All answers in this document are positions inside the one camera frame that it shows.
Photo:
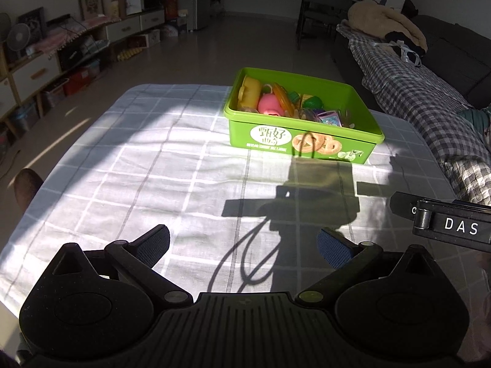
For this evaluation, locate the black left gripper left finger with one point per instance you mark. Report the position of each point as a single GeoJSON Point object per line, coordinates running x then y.
{"type": "Point", "coordinates": [134, 262]}

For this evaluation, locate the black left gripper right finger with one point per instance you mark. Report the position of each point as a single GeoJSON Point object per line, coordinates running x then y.
{"type": "Point", "coordinates": [352, 264]}

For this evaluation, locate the pink card box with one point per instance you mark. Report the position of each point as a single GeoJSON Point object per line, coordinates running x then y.
{"type": "Point", "coordinates": [330, 117]}

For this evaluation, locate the orange toy pumpkin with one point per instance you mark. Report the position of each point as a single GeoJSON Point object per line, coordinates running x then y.
{"type": "Point", "coordinates": [284, 101]}

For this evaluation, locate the yellow toy pot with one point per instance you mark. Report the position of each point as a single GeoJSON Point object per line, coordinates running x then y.
{"type": "Point", "coordinates": [249, 94]}

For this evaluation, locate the green patterned pillow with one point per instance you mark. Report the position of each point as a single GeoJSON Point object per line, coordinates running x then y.
{"type": "Point", "coordinates": [480, 119]}

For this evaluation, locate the white checked tablecloth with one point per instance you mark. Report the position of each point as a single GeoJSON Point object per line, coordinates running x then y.
{"type": "Point", "coordinates": [240, 220]}

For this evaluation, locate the grey plaid blanket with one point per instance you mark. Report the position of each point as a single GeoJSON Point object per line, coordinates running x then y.
{"type": "Point", "coordinates": [431, 105]}

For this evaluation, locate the green plastic storage box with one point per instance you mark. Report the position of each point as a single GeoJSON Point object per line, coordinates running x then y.
{"type": "Point", "coordinates": [300, 137]}

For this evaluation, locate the green toy vegetable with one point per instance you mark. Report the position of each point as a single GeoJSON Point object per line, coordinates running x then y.
{"type": "Point", "coordinates": [311, 102]}

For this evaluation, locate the dark grey sofa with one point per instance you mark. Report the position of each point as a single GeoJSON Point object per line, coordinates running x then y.
{"type": "Point", "coordinates": [459, 56]}

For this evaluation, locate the pink round toy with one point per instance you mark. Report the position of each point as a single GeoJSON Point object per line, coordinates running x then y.
{"type": "Point", "coordinates": [268, 102]}

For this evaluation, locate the beige blanket pile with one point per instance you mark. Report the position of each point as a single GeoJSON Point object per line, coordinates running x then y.
{"type": "Point", "coordinates": [377, 20]}

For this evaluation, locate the white drawer cabinet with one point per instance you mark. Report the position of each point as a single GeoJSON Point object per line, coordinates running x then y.
{"type": "Point", "coordinates": [134, 24]}

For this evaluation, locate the small white fan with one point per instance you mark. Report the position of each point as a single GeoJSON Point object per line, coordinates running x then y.
{"type": "Point", "coordinates": [18, 37]}

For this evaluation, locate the dark office chair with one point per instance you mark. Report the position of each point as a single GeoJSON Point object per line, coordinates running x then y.
{"type": "Point", "coordinates": [322, 11]}

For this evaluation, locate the framed picture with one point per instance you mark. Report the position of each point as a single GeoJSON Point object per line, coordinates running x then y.
{"type": "Point", "coordinates": [91, 8]}

